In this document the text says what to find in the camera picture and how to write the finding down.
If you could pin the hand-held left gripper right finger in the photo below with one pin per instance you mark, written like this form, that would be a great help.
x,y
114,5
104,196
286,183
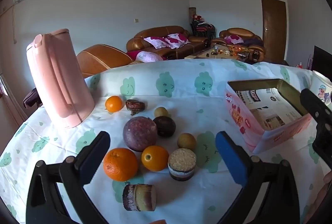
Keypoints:
x,y
232,159

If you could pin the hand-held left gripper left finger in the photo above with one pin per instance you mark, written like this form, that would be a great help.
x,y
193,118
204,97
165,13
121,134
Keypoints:
x,y
89,164

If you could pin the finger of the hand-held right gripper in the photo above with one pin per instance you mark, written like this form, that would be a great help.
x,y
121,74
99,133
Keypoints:
x,y
323,125

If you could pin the large orange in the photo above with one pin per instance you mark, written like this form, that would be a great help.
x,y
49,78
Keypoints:
x,y
120,164

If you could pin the pink cardboard box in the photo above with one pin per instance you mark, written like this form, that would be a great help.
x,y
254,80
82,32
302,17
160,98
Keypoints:
x,y
259,133

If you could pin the pale round longan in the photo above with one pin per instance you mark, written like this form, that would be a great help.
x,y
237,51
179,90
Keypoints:
x,y
160,112
186,141

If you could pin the large mottled purple passion fruit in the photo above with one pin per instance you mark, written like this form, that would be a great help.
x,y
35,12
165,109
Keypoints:
x,y
140,133

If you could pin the smooth small orange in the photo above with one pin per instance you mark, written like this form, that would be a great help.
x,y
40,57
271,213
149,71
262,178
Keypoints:
x,y
154,158

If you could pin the dark purple passion fruit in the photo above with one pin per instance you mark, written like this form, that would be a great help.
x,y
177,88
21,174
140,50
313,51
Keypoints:
x,y
164,126

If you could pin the person's right hand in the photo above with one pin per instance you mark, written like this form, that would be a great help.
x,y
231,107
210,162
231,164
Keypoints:
x,y
323,203

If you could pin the white cartoon mug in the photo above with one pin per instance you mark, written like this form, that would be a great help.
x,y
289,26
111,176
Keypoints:
x,y
320,89

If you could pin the printed paper box liner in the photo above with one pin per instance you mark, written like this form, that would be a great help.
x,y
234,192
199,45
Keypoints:
x,y
272,107

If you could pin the black television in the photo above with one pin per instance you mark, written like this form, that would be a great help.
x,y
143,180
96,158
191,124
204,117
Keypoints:
x,y
323,63

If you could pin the small round tangerine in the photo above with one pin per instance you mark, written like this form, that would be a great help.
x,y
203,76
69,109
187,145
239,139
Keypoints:
x,y
113,104

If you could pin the brown dried date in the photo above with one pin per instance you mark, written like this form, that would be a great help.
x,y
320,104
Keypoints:
x,y
134,105

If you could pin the dark purple chair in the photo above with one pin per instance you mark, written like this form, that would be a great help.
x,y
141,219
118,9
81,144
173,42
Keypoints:
x,y
31,98

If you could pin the pink electric kettle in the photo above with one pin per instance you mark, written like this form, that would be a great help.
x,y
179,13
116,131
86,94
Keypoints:
x,y
58,76

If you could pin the white cloud print tablecloth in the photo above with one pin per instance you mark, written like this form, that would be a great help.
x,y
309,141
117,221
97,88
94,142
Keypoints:
x,y
181,78

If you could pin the brown wooden door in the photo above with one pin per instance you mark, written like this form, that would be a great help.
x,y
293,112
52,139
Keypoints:
x,y
273,32

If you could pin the wooden coffee table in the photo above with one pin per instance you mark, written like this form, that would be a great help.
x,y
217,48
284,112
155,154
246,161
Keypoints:
x,y
207,54

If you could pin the white pink flowered pillow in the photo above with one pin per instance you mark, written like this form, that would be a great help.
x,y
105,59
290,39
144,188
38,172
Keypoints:
x,y
233,38
177,40
157,42

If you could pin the pale pink pillow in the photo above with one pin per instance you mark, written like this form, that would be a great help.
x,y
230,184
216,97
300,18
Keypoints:
x,y
149,56

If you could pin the stack of dark chairs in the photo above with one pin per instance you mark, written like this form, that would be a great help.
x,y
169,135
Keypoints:
x,y
203,29

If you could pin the red stuffed toy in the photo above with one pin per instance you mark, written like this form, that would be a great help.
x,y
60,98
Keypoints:
x,y
197,17

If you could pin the brown leather sofa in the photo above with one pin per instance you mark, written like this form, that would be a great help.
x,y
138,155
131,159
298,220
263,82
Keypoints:
x,y
160,30

